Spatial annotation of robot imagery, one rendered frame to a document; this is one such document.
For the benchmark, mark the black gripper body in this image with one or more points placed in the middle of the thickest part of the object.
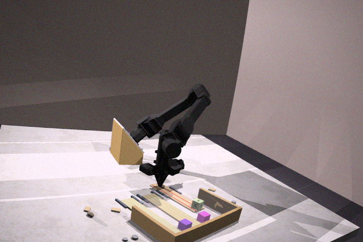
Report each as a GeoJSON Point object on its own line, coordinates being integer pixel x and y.
{"type": "Point", "coordinates": [150, 169]}

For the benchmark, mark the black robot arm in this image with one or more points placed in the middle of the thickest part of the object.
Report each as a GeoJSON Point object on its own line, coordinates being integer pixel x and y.
{"type": "Point", "coordinates": [171, 141]}

